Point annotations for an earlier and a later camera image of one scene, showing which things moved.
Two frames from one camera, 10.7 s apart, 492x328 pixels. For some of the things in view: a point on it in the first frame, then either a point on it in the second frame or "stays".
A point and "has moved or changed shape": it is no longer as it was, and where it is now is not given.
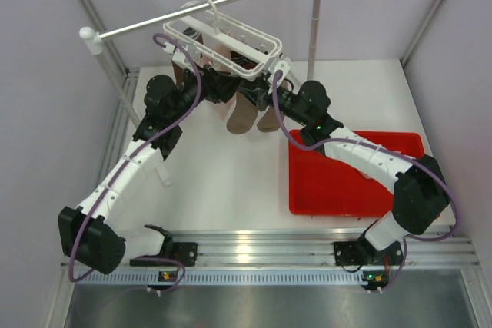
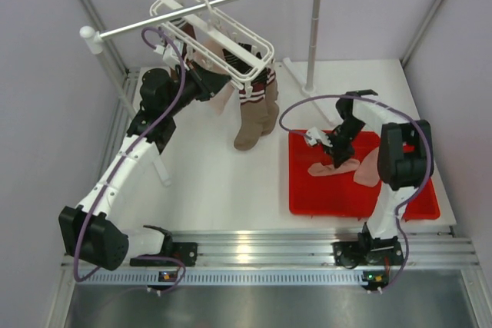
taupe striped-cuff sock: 269,122 has moved or changed shape
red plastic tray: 320,184 stays
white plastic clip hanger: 204,35 has moved or changed shape
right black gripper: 255,91 -> 337,154
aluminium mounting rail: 430,258 stays
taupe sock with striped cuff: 243,116 has moved or changed shape
